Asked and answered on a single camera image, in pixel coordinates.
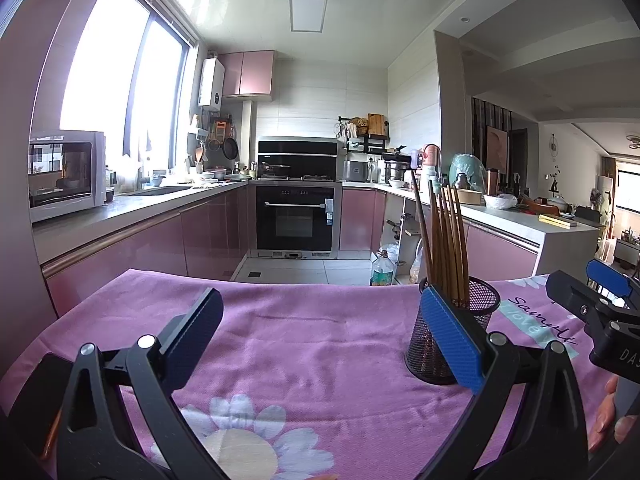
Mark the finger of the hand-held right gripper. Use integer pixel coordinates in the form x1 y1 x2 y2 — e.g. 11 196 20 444
586 259 640 308
545 271 640 338

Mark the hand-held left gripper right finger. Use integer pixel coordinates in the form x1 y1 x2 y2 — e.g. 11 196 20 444
419 284 588 480

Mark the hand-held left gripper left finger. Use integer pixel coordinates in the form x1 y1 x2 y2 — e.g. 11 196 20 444
56 287 224 480

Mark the black mesh utensil holder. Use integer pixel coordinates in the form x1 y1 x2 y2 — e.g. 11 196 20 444
404 276 502 386

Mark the bundle of wooden chopsticks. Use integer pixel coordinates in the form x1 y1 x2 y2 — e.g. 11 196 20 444
427 180 471 308

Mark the dark brown chopstick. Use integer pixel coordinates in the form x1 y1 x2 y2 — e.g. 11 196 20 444
410 172 435 286

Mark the person's right hand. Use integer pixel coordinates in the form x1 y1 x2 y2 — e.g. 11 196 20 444
587 377 640 453

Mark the pink kitchen base cabinet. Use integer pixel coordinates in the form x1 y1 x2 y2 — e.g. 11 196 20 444
42 182 251 311
340 187 543 281

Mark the white floor air conditioner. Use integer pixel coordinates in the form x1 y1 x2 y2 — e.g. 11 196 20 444
596 175 615 211

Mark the plastic oil bottle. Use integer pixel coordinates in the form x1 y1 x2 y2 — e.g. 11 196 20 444
370 250 396 287

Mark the pink floral blanket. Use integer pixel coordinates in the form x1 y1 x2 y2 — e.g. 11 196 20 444
0 267 640 480

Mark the white plastic bag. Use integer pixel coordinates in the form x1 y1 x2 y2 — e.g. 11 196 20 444
482 192 518 211

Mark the kitchen sink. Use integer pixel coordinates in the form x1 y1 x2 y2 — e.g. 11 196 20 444
127 186 193 198

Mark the black built-in oven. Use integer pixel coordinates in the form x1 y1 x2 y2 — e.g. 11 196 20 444
248 182 343 261

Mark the green plastic cover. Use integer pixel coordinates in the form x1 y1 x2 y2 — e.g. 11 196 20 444
448 153 486 193

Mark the steel steamer pot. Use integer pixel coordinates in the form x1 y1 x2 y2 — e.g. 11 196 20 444
384 157 412 184

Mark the black flat object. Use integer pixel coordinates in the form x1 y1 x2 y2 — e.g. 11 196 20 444
7 352 76 466

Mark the black range hood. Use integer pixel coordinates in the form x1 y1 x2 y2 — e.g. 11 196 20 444
258 137 339 182

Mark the white microwave oven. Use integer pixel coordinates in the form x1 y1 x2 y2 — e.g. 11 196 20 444
28 130 107 223

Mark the white water heater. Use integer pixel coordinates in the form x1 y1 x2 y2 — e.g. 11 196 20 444
198 57 225 108

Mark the kitchen window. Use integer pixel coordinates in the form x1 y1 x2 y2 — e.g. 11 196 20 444
59 0 198 173

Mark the ceiling light panel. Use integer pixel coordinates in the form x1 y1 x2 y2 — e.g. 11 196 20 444
288 0 329 33

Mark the framed wall picture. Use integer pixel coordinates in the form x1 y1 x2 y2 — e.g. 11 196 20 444
486 126 510 173

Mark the black wall spice rack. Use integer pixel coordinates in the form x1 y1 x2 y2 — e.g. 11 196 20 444
338 116 391 155

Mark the pink wall cabinet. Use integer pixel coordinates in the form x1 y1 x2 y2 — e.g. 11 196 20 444
216 50 276 99

